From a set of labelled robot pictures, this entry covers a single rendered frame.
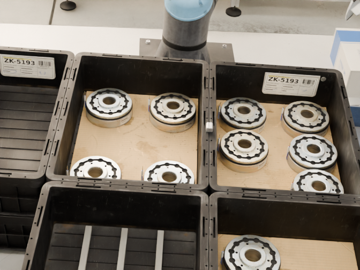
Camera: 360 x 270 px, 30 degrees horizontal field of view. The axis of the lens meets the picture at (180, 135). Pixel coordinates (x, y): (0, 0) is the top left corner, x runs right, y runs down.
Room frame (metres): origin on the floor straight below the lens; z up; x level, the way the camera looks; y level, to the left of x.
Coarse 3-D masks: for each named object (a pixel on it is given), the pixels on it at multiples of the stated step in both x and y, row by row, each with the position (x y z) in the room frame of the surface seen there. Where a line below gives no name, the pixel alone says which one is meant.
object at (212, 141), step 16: (224, 64) 1.22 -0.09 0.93; (240, 64) 1.23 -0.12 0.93; (256, 64) 1.23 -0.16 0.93; (336, 80) 1.20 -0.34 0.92; (352, 128) 1.04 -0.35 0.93; (352, 144) 0.99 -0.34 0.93; (208, 192) 0.85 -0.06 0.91; (240, 192) 0.84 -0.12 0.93; (256, 192) 0.84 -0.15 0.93; (272, 192) 0.84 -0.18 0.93; (288, 192) 0.85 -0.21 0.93; (304, 192) 0.85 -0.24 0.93; (320, 192) 0.85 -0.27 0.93
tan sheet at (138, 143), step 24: (144, 96) 1.21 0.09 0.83; (144, 120) 1.12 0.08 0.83; (96, 144) 1.03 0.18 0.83; (120, 144) 1.04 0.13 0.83; (144, 144) 1.05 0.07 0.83; (168, 144) 1.05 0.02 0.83; (192, 144) 1.06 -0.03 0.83; (120, 168) 0.97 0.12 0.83; (144, 168) 0.97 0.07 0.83; (192, 168) 0.99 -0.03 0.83
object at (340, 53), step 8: (336, 32) 1.61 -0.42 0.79; (344, 32) 1.61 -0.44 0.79; (352, 32) 1.61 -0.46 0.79; (336, 40) 1.60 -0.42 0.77; (344, 40) 1.57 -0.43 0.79; (352, 40) 1.57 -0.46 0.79; (336, 48) 1.58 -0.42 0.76; (344, 48) 1.53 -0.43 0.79; (352, 48) 1.53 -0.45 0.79; (336, 56) 1.56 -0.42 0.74; (344, 56) 1.50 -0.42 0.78; (352, 56) 1.50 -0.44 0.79; (336, 64) 1.54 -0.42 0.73; (344, 64) 1.48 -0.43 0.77; (352, 64) 1.46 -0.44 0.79; (344, 72) 1.47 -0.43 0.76; (352, 72) 1.43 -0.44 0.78; (344, 80) 1.45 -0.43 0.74; (352, 80) 1.43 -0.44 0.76; (352, 88) 1.43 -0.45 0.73; (352, 96) 1.43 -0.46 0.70
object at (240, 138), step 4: (240, 136) 1.06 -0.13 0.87; (244, 136) 1.06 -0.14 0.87; (236, 140) 1.04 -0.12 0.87; (240, 140) 1.05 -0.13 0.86; (244, 140) 1.05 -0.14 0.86; (248, 140) 1.05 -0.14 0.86; (252, 140) 1.05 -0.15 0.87; (236, 144) 1.03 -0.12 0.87; (252, 144) 1.03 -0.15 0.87; (236, 148) 1.02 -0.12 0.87; (240, 148) 1.02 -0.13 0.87; (244, 148) 1.02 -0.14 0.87; (248, 148) 1.02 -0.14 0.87; (252, 148) 1.02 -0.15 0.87; (244, 152) 1.01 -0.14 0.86; (248, 152) 1.01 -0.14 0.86
